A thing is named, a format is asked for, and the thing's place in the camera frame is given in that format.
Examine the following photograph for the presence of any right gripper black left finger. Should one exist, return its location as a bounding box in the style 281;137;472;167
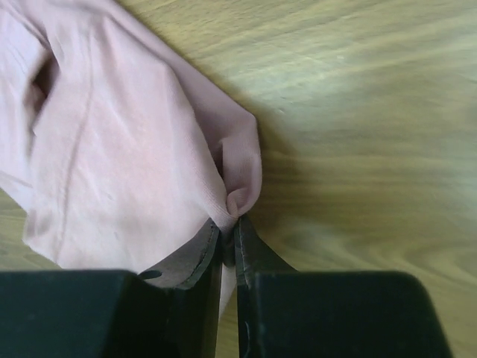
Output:
1;221;221;357

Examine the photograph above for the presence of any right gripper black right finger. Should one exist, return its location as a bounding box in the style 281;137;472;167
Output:
233;217;452;357

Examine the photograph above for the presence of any pink printed t shirt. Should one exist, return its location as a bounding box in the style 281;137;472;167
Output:
0;0;264;318

